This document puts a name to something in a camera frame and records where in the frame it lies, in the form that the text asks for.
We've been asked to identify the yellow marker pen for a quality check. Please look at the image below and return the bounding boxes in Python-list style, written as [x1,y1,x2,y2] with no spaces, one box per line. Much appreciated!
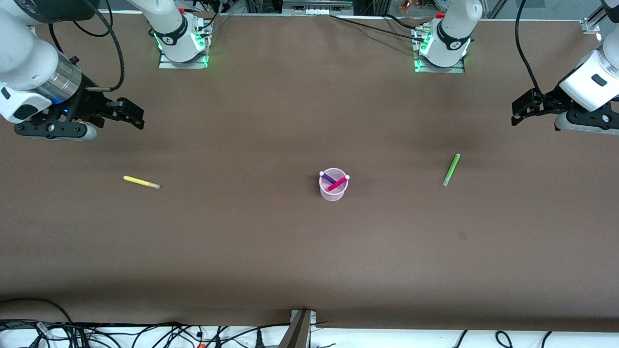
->
[123,175,161,189]

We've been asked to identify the green marker pen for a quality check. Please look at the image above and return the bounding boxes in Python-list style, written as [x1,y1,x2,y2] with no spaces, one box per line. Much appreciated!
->
[442,153,461,187]

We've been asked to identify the pink plastic cup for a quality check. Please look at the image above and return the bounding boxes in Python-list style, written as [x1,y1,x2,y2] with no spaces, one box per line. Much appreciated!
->
[319,167,350,202]

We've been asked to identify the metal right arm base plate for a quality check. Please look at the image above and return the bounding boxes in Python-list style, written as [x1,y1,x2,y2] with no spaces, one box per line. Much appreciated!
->
[159,24,210,69]

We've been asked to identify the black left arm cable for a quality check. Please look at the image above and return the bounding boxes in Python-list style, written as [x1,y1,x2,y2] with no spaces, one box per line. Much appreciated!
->
[516,0,543,93]

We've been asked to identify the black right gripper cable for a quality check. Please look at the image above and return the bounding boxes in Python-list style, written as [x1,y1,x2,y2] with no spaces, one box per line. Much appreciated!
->
[85,0,125,92]

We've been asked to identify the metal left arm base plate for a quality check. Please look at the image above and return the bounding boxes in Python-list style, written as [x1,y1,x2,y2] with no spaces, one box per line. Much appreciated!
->
[412,27,466,74]

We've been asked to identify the short thin black cable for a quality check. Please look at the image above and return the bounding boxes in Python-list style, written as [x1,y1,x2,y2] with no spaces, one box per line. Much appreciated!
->
[384,14,421,29]

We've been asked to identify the long thin black cable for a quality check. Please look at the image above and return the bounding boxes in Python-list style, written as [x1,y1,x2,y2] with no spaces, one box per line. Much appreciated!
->
[330,14,426,42]

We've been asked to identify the black looping floor cable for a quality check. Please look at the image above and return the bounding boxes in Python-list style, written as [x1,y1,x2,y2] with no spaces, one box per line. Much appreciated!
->
[0,298,73,323]

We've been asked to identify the metal frame post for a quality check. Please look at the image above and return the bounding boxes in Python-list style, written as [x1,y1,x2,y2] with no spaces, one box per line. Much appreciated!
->
[280,309,317,348]

